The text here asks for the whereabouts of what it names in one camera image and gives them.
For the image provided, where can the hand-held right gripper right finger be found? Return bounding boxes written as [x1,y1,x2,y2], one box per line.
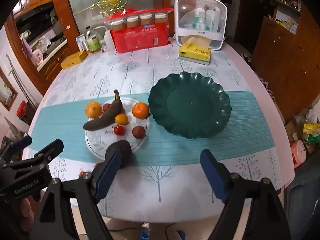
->
[199,149,293,240]

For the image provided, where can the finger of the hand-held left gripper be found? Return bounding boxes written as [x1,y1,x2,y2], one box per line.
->
[4,139,64,172]
[0,135,33,166]

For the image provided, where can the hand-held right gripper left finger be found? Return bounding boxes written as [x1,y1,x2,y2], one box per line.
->
[30,148,123,240]

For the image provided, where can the dark avocado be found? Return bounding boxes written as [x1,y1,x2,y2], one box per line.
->
[110,140,132,170]

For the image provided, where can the white printed plate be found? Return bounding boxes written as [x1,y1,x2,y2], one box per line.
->
[85,97,150,161]

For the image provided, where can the big red lychee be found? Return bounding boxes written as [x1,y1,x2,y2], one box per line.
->
[132,126,146,139]

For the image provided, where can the large orange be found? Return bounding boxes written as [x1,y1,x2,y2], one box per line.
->
[132,102,150,120]
[85,101,103,118]

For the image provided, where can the small orange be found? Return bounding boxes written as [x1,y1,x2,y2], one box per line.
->
[115,113,129,126]

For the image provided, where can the overripe dark banana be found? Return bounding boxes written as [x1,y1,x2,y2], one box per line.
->
[83,89,125,131]

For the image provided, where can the dark green scalloped plate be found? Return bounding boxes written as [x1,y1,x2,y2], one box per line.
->
[148,71,232,139]

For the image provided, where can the person's left hand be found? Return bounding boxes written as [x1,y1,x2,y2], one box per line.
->
[19,196,42,233]

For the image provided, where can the pink container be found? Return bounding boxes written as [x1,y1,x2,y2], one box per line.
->
[290,140,307,169]

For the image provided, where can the yellow cardboard box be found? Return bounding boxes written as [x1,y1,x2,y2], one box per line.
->
[60,50,88,70]

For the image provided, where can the blue denim cloth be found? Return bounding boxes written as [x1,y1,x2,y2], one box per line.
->
[285,171,320,240]

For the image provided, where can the small white carton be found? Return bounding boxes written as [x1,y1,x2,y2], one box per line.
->
[76,34,87,52]

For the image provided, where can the green label jar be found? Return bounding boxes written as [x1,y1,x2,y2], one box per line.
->
[86,37,101,53]

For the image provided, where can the wooden kitchen cabinets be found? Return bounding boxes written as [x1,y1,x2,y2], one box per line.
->
[4,0,81,87]

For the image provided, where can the clear plastic bottle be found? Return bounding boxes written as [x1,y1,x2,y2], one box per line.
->
[84,26,95,40]

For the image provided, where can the yellow tissue pack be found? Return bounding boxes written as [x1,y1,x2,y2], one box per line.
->
[178,36,212,66]

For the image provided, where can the brown wooden cabinet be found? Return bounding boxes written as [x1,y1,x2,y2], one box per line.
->
[251,0,320,123]

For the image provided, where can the red paper cup package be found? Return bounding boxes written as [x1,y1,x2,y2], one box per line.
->
[110,21,169,54]

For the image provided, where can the white storage box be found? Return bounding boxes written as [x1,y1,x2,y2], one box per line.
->
[174,0,227,52]

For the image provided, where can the white cosmetic bottle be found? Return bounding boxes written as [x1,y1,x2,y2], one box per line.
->
[205,8,216,30]

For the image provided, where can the white teal bottle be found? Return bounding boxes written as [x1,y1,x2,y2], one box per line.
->
[194,6,205,29]

